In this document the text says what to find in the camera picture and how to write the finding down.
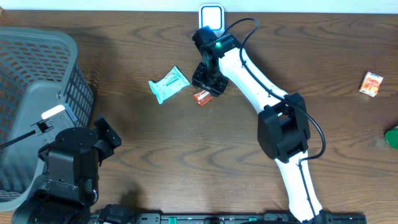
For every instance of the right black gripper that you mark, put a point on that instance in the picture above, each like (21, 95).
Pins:
(198, 81)

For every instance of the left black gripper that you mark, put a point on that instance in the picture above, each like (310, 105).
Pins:
(102, 147)

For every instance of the red chocolate bar wrapper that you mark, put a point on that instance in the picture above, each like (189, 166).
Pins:
(203, 97)

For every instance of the teal snack packet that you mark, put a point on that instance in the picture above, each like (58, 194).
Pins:
(172, 83)

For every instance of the orange snack sachet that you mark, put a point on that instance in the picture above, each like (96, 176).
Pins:
(370, 84)

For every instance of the green lid jar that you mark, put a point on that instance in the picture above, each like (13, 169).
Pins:
(391, 137)

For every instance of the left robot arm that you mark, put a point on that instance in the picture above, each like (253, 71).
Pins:
(69, 186)

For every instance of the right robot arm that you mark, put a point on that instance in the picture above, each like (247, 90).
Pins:
(282, 119)

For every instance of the white barcode scanner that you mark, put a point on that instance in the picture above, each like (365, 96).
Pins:
(212, 15)

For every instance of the grey plastic shopping basket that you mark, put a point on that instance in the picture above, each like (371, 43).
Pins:
(39, 70)

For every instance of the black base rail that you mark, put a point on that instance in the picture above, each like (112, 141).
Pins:
(156, 218)

